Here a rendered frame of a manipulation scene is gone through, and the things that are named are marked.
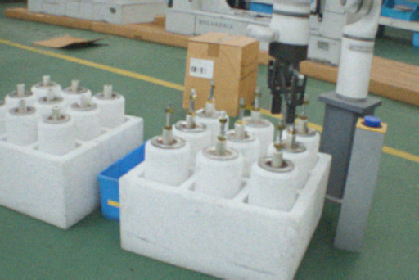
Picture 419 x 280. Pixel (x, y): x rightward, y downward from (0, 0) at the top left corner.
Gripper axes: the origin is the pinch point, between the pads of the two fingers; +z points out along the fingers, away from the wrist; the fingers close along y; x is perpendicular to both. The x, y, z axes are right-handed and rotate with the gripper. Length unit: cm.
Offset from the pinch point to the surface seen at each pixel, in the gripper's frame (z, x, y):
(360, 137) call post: 6.9, -21.6, 3.7
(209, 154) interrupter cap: 10.5, 11.9, 6.0
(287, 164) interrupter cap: 10.6, -2.2, -0.6
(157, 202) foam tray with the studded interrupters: 21.2, 22.2, 6.7
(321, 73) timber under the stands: 32, -101, 177
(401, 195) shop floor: 36, -58, 28
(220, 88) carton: 24, -20, 111
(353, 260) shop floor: 35.9, -23.1, -2.1
